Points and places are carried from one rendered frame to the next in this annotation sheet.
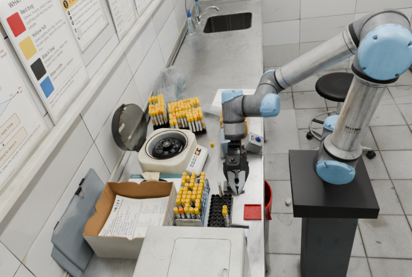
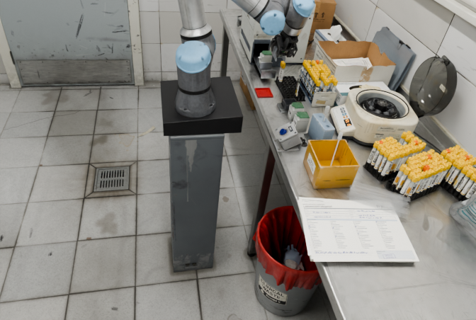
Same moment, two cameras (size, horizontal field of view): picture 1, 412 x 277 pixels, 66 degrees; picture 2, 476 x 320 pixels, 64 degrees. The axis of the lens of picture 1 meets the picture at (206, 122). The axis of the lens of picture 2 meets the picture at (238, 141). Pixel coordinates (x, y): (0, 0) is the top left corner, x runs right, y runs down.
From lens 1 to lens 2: 2.15 m
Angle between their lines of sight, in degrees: 99
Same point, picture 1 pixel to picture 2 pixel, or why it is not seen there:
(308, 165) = (220, 103)
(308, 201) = (217, 79)
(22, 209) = not seen: outside the picture
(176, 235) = not seen: hidden behind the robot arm
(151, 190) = (355, 75)
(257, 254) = (250, 73)
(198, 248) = not seen: outside the picture
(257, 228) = (256, 85)
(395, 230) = not seen: outside the picture
